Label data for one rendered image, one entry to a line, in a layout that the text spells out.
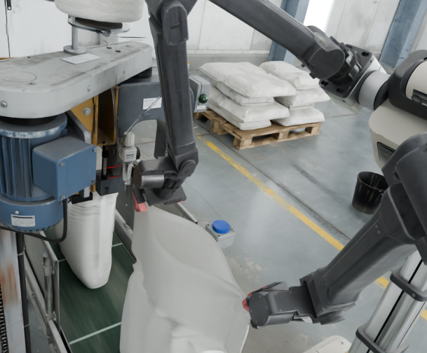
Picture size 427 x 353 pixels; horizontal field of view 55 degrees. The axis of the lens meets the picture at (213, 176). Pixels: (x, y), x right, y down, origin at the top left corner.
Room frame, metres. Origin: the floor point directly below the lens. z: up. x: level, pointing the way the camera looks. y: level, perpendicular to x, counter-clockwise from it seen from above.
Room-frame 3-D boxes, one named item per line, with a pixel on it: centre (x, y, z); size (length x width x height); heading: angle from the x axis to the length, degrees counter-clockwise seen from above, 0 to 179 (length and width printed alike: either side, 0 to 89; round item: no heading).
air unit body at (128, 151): (0.97, 0.24, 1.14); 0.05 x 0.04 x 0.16; 131
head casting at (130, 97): (1.18, 0.28, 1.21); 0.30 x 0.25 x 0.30; 41
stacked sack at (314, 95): (4.32, -0.72, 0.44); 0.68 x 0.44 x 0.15; 131
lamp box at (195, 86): (1.19, 0.10, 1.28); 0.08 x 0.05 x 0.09; 41
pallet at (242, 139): (4.27, -0.36, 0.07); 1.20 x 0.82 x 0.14; 133
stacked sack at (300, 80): (4.50, -0.59, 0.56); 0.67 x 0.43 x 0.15; 41
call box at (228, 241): (1.15, -0.06, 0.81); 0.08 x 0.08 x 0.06; 41
